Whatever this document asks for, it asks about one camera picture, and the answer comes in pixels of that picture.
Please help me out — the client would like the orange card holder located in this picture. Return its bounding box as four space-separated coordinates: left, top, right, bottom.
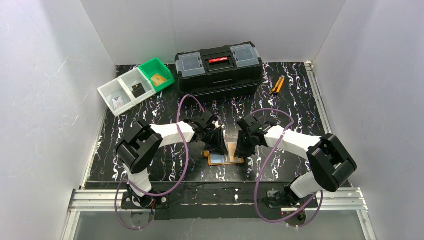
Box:
203 150 245 166

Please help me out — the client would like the gold credit card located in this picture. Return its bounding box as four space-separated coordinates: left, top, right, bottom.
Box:
150 73 168 87

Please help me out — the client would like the black credit card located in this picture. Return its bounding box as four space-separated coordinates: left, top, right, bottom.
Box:
131 83 146 98

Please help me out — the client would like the white credit card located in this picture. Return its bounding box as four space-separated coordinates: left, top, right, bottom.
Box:
112 96 125 111

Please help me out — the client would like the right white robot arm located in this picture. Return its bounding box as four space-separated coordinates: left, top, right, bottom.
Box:
234 115 358 204

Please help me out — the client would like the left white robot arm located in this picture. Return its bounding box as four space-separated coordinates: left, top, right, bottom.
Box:
115 111 229 198

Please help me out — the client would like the orange utility knife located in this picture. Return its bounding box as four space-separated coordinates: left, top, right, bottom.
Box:
270 75 285 95

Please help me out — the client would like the black toolbox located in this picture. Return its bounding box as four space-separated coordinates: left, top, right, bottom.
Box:
174 41 263 100

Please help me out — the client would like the green plastic bin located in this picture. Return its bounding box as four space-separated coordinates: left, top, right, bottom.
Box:
138 57 175 93

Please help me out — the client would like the middle white plastic bin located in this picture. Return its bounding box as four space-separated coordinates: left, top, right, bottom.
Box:
118 67 157 106

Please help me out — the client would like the white plastic bin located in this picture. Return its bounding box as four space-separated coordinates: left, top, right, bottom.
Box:
118 67 157 106
97 78 135 117

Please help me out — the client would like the left white plastic bin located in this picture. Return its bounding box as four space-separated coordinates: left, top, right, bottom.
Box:
97 78 135 117

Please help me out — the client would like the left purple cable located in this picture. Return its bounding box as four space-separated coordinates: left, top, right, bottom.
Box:
114 94 206 231

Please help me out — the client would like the purple cable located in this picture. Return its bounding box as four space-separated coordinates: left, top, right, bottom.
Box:
250 108 324 229
114 94 206 231

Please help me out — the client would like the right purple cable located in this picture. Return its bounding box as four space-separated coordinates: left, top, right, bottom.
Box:
250 108 324 229

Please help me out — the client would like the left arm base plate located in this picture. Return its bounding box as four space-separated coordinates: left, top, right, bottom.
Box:
118 192 169 210

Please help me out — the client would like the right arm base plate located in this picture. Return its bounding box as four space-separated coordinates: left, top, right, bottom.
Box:
262 190 312 209

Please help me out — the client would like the aluminium frame rail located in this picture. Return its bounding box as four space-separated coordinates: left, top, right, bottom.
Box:
63 62 376 240

